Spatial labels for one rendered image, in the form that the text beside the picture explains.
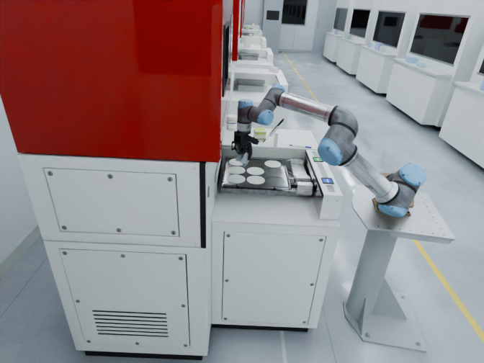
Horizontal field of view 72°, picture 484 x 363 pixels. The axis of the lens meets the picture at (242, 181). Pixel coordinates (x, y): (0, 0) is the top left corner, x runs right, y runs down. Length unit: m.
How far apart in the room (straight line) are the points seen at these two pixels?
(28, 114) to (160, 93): 0.48
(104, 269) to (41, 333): 0.87
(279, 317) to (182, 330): 0.57
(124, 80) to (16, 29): 0.34
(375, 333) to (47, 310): 2.03
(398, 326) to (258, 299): 0.95
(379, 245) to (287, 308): 0.62
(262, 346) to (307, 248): 0.70
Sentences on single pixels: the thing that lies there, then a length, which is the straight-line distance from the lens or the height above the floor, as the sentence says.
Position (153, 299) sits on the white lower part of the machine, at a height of 0.49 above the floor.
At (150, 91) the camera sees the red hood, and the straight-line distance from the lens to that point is 1.18.
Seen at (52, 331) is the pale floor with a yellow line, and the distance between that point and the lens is 2.40.
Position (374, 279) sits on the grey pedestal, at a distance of 2.14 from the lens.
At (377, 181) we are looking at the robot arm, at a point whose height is 1.09.
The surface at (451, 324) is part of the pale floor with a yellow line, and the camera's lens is 2.67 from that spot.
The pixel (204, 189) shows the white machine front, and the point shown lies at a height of 1.11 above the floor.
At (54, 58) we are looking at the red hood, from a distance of 1.27.
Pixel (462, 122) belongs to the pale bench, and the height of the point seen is 0.44.
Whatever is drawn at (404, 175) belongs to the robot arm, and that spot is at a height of 1.09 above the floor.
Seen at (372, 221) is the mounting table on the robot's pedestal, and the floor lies 0.82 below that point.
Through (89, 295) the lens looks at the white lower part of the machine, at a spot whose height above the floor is 0.50.
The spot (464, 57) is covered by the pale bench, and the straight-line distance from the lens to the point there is 6.27.
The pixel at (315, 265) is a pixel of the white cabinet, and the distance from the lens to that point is 1.81.
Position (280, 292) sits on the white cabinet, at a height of 0.37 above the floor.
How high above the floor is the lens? 1.75
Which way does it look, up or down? 29 degrees down
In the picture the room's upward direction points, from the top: 3 degrees clockwise
